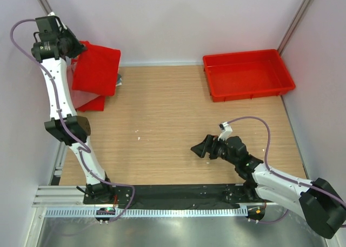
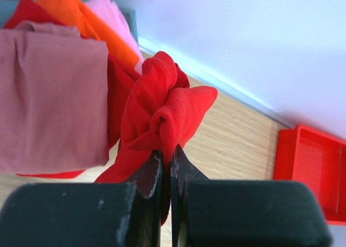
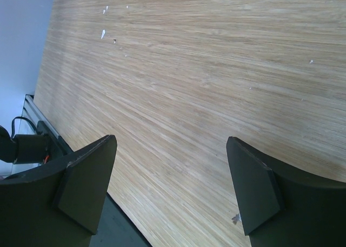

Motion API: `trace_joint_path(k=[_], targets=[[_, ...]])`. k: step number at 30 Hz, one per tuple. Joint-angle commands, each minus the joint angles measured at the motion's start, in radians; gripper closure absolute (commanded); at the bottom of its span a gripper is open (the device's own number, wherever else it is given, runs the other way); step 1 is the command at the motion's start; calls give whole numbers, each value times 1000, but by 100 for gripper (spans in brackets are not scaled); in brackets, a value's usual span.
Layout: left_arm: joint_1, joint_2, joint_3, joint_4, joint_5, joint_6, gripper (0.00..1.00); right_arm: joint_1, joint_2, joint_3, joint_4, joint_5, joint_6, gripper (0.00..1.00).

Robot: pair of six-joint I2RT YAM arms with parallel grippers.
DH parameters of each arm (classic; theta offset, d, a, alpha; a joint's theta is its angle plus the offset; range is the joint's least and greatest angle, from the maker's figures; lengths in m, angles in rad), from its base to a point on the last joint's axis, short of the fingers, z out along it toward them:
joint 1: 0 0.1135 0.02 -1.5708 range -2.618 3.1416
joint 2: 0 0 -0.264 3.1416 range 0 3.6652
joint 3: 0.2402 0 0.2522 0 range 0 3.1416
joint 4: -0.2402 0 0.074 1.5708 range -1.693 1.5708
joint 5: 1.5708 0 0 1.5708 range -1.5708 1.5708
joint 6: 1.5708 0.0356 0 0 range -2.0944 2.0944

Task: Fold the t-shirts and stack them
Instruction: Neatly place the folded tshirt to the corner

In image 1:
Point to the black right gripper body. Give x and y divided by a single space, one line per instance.
219 149

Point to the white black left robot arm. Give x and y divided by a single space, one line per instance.
66 125

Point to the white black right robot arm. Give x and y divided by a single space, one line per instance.
316 201

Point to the dusty pink folded t shirt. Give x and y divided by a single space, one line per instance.
78 98

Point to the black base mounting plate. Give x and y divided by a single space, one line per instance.
174 197

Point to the red t shirt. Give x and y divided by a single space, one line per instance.
96 70
96 104

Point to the red plastic tray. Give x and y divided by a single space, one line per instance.
247 75

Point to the grey folded t shirt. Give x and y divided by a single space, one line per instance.
119 80

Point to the red folded t shirt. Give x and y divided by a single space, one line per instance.
96 104

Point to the white slotted cable duct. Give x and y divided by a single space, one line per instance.
99 212

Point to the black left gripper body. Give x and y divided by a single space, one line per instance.
72 45

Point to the right aluminium frame post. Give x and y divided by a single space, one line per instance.
297 19

